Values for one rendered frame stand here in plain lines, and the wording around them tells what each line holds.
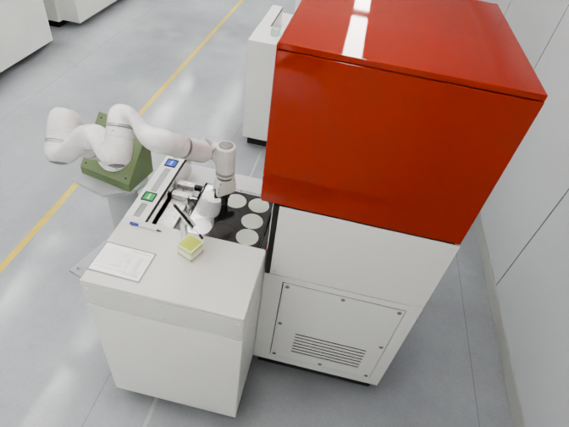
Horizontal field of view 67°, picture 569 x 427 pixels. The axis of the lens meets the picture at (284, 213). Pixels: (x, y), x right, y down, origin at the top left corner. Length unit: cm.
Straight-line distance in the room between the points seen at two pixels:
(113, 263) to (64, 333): 111
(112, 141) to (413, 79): 102
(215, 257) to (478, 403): 178
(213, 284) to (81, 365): 121
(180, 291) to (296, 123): 74
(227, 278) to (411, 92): 93
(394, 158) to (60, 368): 206
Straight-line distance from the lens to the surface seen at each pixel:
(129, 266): 173
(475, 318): 317
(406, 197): 150
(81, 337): 276
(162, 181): 209
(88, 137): 174
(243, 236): 190
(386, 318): 201
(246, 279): 167
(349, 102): 131
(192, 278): 167
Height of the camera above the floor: 229
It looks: 43 degrees down
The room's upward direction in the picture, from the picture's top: 9 degrees clockwise
